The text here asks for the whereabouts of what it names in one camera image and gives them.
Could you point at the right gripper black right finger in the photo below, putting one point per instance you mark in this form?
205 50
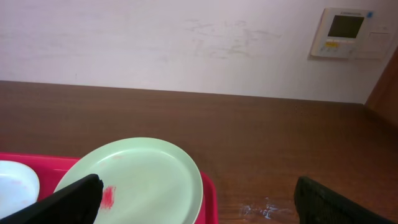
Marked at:
317 204

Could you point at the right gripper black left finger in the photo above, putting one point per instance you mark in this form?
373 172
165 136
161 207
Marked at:
76 203

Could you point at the light blue plate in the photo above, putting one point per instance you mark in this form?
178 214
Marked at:
19 188

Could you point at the light green plate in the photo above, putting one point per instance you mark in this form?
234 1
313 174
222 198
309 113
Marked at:
146 180

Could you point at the red plastic tray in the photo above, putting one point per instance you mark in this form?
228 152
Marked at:
50 170

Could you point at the white wall control panel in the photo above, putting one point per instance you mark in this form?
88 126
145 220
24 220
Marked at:
350 33

